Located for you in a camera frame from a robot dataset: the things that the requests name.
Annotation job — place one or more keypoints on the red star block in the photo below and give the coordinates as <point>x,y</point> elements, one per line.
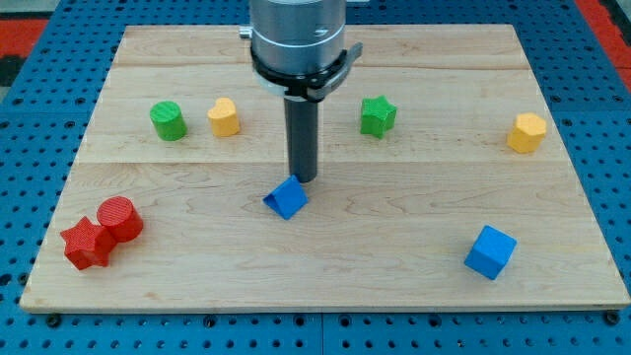
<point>88,244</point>

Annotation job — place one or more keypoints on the yellow hexagon block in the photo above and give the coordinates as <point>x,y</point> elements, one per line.
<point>527,132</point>

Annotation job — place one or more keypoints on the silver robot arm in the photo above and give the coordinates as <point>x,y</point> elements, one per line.
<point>298,53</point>

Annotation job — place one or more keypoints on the yellow heart block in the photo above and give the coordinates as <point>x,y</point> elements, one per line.
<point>223,118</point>

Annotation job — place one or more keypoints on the red cylinder block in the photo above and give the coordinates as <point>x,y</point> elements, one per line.
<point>119,216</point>

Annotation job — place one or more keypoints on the wooden board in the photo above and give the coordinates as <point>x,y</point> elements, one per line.
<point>389,221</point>

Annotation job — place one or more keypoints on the blue triangle block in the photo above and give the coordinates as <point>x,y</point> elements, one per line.
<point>287,198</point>

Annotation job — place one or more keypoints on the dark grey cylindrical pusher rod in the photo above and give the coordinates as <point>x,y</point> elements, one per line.
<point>301,120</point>

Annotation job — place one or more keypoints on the blue cube block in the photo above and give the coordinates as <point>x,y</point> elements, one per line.
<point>491,252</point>

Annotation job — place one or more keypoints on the black clamp ring mount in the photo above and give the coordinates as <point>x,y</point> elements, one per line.
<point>312,87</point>

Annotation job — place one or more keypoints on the green star block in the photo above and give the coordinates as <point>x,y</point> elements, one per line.
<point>377,116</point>

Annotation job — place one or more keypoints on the green cylinder block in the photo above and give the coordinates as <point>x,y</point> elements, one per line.
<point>168,121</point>

